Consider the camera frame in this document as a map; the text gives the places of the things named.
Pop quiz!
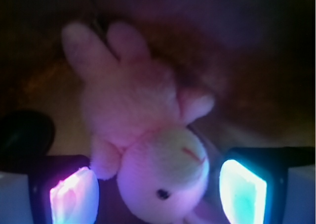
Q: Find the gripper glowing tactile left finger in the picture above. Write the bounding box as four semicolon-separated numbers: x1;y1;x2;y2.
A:
28;155;99;224

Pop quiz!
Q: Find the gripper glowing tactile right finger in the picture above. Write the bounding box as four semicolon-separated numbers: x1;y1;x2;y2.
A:
219;147;289;224

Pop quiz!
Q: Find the pink plush bunny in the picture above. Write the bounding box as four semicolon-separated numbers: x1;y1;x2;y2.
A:
61;22;214;224

